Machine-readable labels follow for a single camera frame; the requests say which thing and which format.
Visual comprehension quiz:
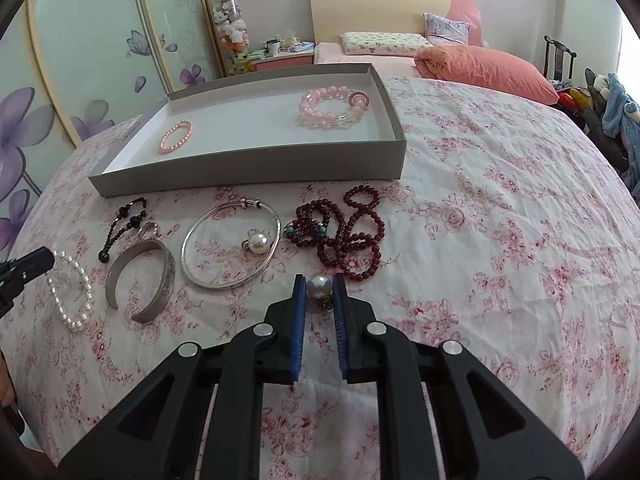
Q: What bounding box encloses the pearl earring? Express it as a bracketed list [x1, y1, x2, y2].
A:
[306, 275, 335, 313]
[241, 231, 268, 256]

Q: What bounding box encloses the floral sliding door wardrobe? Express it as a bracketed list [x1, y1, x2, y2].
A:
[0, 0, 228, 241]

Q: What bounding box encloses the pink bed sheet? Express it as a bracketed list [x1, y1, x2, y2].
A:
[312, 41, 426, 79]

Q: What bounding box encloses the thin silver bangle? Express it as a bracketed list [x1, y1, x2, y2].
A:
[181, 198, 282, 290]

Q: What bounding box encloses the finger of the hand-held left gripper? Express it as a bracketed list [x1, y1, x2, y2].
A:
[0, 246, 56, 318]

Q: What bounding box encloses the dark red turquoise bead bracelet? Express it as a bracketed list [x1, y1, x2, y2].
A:
[282, 200, 333, 256]

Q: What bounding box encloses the black bead bracelet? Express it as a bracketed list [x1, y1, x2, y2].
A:
[97, 196, 148, 263]

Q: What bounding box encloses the clear tube of plush toys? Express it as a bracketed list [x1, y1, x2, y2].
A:
[207, 0, 256, 78]

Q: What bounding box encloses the orange duvet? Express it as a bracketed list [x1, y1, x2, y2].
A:
[414, 45, 561, 107]

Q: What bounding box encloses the large pink bead bracelet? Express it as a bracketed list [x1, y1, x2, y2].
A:
[298, 87, 372, 130]

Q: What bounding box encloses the dark red bead strand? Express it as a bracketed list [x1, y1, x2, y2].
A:
[315, 185, 386, 286]

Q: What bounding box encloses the person's left hand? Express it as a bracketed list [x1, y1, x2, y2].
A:
[0, 350, 17, 407]

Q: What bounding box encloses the floral print pillow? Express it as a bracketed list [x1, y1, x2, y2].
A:
[340, 31, 431, 57]

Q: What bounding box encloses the black chair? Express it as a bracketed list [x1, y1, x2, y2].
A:
[542, 35, 578, 83]

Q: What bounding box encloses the pile of clothes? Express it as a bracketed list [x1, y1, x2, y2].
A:
[555, 67, 640, 186]

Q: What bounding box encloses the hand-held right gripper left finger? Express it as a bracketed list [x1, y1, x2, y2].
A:
[57, 274, 307, 480]

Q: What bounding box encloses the grey cardboard box tray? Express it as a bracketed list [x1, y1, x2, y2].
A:
[88, 63, 406, 198]

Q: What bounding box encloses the beige and pink headboard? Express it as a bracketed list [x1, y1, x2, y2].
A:
[309, 0, 483, 58]

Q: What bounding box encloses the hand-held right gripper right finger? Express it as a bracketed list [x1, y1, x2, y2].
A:
[332, 272, 586, 480]

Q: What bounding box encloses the small pink bead bracelet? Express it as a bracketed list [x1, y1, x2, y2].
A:
[159, 120, 194, 154]

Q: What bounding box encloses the blue garment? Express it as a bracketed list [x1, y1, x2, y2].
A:
[601, 74, 640, 138]

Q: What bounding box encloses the pink nightstand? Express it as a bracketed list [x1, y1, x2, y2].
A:
[248, 42, 317, 75]

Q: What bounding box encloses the wide silver cuff bracelet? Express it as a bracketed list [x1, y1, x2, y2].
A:
[105, 239, 178, 324]

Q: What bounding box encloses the purple print pillow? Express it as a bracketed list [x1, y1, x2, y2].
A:
[422, 12, 472, 47]

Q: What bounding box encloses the white pearl bracelet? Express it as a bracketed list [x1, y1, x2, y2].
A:
[46, 250, 96, 333]

